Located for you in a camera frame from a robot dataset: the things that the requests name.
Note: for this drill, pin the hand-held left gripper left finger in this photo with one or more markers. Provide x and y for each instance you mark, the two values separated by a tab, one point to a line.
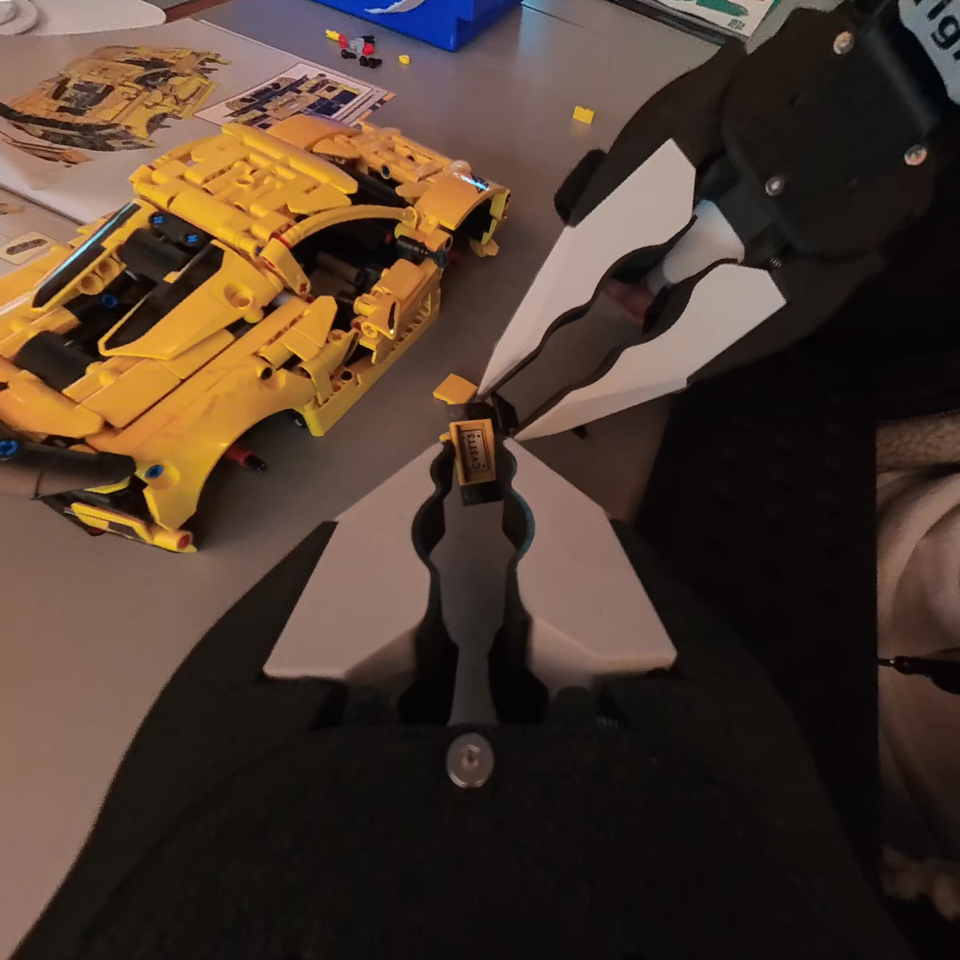
345	600

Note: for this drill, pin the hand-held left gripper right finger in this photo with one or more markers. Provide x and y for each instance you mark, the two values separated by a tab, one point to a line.
600	600

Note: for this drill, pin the yellow curved slope piece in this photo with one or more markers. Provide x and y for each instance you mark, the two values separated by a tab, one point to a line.
454	388

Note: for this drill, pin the blue plastic bin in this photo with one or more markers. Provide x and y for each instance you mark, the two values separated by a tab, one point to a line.
450	22

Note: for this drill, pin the yellow toy brick car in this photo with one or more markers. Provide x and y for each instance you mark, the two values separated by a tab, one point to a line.
225	300

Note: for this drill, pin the person's right hand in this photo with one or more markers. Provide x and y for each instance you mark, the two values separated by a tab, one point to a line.
630	296

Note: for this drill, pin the small yellow black brick assembly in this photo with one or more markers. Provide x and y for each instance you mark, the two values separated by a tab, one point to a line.
502	411

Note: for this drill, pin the green white printed sheet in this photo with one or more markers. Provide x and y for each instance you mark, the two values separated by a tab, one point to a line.
720	15

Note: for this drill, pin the small loose red black pieces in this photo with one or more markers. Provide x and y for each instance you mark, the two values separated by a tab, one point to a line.
356	46

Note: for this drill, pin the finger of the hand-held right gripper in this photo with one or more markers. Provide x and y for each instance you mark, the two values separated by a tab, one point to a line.
600	240
690	345

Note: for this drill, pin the white patterned paper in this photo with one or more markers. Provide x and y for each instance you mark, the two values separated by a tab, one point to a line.
390	6

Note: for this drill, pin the small yellow brick piece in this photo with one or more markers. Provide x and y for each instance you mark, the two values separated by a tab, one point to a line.
583	113

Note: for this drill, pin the grey desk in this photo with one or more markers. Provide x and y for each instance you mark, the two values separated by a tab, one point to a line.
112	637

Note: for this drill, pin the instruction booklet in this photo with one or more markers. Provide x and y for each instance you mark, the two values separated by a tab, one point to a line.
150	90

